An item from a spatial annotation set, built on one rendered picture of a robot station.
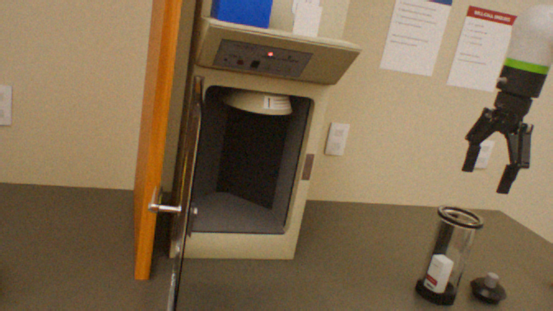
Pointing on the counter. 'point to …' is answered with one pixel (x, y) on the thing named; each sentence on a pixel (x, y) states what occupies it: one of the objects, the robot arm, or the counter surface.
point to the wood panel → (154, 125)
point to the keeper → (308, 166)
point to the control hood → (211, 42)
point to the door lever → (160, 202)
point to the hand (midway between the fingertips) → (485, 176)
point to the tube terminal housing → (242, 243)
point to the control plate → (248, 53)
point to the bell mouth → (258, 101)
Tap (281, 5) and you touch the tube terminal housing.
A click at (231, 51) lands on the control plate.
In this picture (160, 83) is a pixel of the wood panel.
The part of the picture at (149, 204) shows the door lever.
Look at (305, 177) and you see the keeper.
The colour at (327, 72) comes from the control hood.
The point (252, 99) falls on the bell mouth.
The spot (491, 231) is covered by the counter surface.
